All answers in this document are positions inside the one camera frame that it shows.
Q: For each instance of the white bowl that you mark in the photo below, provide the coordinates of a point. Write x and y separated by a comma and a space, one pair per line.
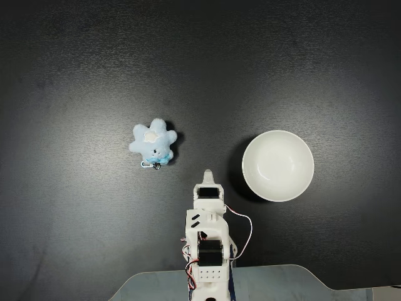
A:
279, 175

